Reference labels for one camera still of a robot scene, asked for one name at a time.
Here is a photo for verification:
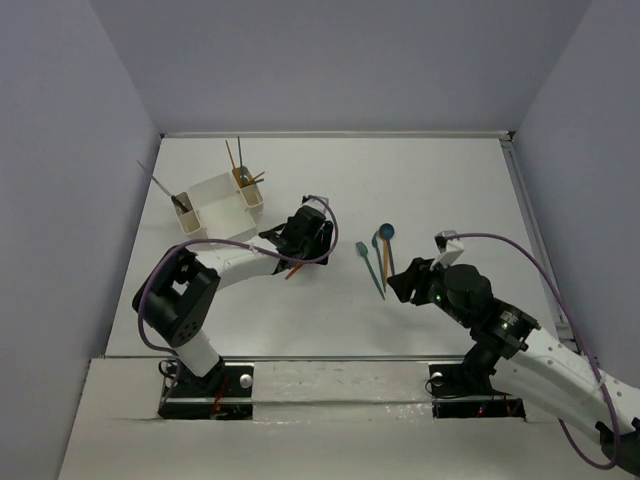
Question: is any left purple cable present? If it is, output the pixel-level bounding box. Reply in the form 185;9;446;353
137;195;341;361

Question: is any white perforated basket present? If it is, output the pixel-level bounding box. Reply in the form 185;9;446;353
186;173;258;242

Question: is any steel knife black handle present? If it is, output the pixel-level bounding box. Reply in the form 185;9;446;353
137;161;189;214

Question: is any cream right side caddy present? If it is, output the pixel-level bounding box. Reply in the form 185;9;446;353
232;167;264;222

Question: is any orange plastic spoon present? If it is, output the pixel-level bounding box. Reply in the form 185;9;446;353
382;239;390;285

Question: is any teal plastic fork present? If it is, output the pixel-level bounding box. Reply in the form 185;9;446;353
355;241;386;300

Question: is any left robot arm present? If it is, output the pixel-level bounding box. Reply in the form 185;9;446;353
132;195;338;395

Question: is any blue round spoon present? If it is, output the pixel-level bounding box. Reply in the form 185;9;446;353
378;223;395;278

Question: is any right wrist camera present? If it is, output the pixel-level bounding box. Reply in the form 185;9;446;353
431;230;465;269

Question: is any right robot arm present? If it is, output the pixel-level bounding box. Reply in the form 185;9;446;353
387;258;639;475

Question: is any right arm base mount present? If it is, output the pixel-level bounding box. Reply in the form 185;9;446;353
424;363;526;420

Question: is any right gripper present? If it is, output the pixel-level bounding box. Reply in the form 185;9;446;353
386;253;473;328

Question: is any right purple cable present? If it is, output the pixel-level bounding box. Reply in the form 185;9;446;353
449;232;622;471

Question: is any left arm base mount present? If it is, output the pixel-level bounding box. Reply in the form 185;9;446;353
157;360;254;421

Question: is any purple cable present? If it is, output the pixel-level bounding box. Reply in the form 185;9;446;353
449;232;622;471
137;195;341;361

